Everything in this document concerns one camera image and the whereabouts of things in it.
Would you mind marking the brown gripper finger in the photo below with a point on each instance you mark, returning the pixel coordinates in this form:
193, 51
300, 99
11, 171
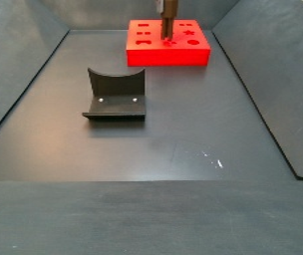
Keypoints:
172, 8
161, 9

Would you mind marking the red foam shape board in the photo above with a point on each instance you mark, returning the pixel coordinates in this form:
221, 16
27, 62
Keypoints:
149, 50

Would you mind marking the dark curved holder bracket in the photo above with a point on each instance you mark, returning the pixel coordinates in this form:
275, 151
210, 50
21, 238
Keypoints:
119, 96

